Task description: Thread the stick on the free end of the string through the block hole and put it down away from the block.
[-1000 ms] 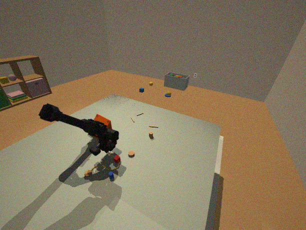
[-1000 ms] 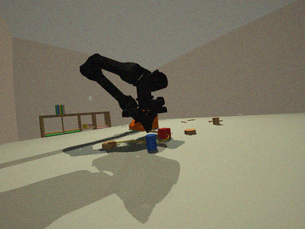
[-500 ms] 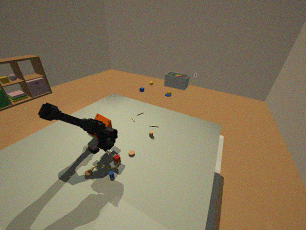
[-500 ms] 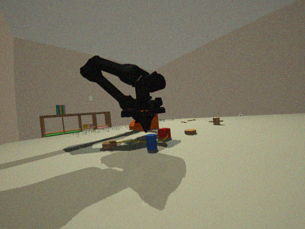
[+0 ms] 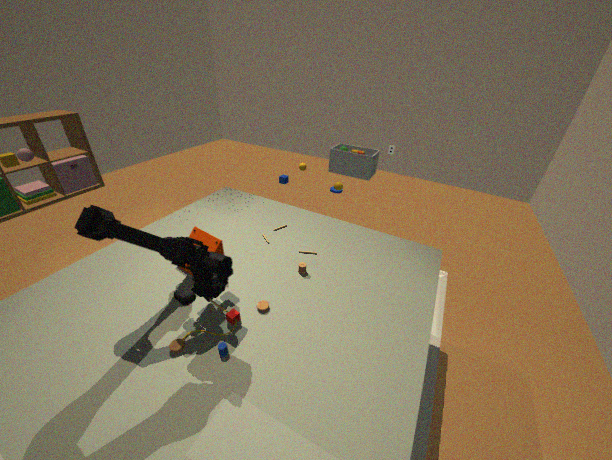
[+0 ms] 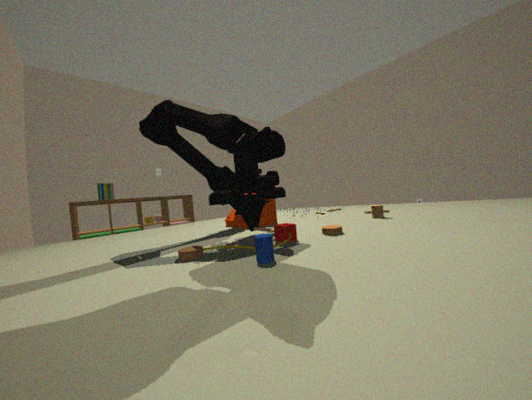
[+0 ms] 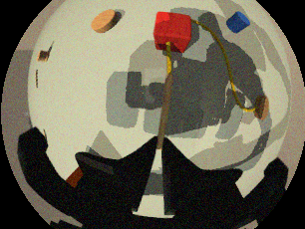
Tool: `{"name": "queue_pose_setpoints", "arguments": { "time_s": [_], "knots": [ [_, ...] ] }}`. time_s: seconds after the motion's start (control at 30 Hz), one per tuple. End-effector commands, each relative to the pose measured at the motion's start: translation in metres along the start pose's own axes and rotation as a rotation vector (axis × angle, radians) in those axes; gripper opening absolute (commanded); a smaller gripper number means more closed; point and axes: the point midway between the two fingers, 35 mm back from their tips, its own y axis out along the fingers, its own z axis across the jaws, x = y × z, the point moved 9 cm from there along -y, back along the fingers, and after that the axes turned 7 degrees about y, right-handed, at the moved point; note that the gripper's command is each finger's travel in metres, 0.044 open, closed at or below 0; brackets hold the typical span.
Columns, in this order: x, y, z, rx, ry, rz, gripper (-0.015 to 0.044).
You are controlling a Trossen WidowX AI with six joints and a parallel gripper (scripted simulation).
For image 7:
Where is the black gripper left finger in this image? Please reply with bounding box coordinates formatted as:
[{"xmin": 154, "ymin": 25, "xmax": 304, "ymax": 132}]
[{"xmin": 76, "ymin": 135, "xmax": 157, "ymax": 212}]

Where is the yellow string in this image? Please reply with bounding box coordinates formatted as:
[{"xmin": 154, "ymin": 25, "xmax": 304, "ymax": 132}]
[{"xmin": 156, "ymin": 19, "xmax": 258, "ymax": 150}]

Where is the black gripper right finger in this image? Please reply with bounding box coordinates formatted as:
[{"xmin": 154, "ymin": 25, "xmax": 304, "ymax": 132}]
[{"xmin": 161, "ymin": 137, "xmax": 242, "ymax": 215}]

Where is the blue cylinder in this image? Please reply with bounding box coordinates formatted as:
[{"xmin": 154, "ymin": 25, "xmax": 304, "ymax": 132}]
[{"xmin": 227, "ymin": 11, "xmax": 250, "ymax": 33}]

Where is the orange round disc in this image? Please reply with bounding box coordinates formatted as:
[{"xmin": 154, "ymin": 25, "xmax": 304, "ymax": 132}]
[{"xmin": 92, "ymin": 10, "xmax": 120, "ymax": 34}]

